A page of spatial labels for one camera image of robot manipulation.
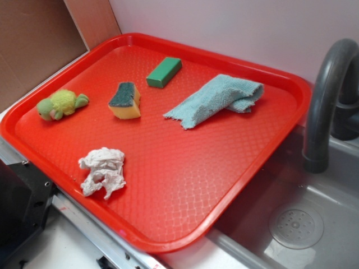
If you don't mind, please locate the yellow sponge green scrub pad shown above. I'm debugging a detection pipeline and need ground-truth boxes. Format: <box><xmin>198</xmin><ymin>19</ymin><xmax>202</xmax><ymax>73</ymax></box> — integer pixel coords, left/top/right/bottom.
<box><xmin>108</xmin><ymin>82</ymin><xmax>141</xmax><ymax>120</ymax></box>

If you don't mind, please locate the brown cardboard panel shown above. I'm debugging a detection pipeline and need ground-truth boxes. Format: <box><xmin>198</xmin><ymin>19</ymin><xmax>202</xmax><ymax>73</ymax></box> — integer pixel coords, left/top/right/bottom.
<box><xmin>1</xmin><ymin>1</ymin><xmax>121</xmax><ymax>111</ymax></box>

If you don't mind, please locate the green rectangular block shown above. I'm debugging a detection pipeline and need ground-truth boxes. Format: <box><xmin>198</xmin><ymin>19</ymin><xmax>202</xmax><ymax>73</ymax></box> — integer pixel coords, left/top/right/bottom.
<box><xmin>146</xmin><ymin>57</ymin><xmax>182</xmax><ymax>89</ymax></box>

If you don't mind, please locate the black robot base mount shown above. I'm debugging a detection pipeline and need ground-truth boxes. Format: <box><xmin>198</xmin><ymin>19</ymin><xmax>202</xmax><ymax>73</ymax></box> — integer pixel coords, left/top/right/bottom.
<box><xmin>1</xmin><ymin>161</ymin><xmax>54</xmax><ymax>268</ymax></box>

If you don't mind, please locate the round sink drain strainer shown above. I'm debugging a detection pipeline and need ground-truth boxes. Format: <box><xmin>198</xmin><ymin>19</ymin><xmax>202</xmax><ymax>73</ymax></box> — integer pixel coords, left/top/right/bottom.
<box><xmin>269</xmin><ymin>203</ymin><xmax>324</xmax><ymax>250</ymax></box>

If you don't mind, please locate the grey plastic sink basin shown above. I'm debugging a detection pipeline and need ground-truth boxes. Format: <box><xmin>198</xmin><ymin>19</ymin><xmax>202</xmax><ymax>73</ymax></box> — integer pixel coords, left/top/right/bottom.
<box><xmin>206</xmin><ymin>124</ymin><xmax>359</xmax><ymax>269</ymax></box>

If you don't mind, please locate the crumpled white paper towel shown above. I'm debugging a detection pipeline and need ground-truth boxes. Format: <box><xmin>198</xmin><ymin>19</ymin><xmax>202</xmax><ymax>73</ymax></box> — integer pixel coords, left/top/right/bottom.
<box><xmin>79</xmin><ymin>147</ymin><xmax>126</xmax><ymax>200</ymax></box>

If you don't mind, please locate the light blue cloth towel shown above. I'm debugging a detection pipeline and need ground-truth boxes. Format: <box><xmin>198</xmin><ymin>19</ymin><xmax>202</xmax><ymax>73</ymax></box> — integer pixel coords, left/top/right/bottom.
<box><xmin>163</xmin><ymin>75</ymin><xmax>264</xmax><ymax>129</ymax></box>

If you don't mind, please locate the green plush turtle toy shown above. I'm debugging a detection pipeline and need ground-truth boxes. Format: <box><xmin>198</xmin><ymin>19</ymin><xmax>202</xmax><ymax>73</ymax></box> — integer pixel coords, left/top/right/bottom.
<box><xmin>36</xmin><ymin>89</ymin><xmax>89</xmax><ymax>121</ymax></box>

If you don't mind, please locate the red plastic tray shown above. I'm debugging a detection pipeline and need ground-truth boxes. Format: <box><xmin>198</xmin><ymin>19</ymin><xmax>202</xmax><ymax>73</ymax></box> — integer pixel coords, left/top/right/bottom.
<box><xmin>1</xmin><ymin>34</ymin><xmax>311</xmax><ymax>253</ymax></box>

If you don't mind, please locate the grey curved faucet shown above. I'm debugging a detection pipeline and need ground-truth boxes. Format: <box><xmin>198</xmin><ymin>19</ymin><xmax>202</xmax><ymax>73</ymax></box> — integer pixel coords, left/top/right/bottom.
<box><xmin>302</xmin><ymin>39</ymin><xmax>358</xmax><ymax>173</ymax></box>

